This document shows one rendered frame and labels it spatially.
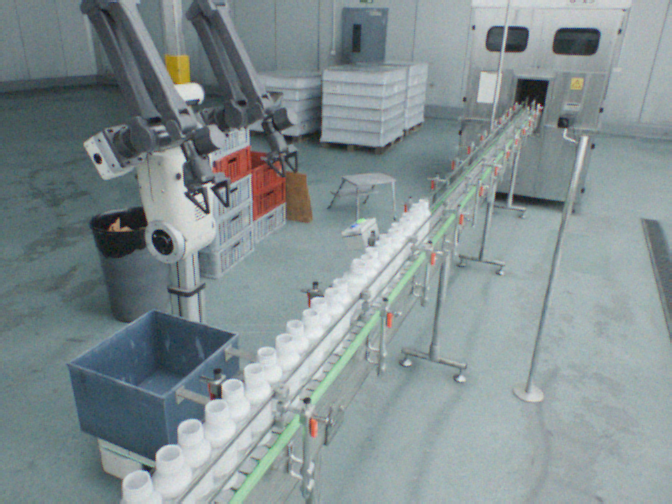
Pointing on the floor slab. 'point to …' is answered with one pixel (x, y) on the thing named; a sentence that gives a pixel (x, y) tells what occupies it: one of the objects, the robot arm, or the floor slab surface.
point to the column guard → (178, 68)
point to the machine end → (543, 83)
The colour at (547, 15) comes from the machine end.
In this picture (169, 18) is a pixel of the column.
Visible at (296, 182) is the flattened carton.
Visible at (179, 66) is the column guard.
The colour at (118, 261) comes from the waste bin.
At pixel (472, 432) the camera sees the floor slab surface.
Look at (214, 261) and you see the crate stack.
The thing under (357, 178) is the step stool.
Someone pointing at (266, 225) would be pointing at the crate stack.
